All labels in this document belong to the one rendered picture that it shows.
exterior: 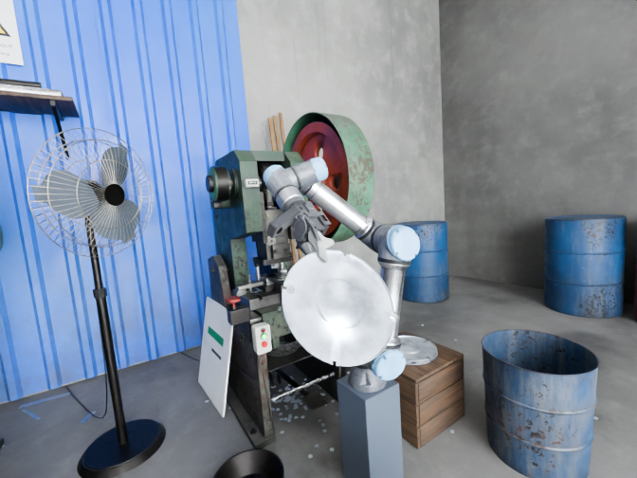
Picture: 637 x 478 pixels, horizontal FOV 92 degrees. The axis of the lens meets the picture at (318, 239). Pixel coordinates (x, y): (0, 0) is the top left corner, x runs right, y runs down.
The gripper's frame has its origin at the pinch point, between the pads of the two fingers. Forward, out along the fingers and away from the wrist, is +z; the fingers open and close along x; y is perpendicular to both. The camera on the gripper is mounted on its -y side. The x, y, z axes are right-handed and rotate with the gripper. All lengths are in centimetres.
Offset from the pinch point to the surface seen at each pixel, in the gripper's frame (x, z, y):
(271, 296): 86, -37, 29
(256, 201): 51, -76, 27
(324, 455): 107, 40, 29
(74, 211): 59, -85, -50
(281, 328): 91, -20, 28
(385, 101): 48, -235, 267
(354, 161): 17, -66, 70
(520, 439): 51, 73, 84
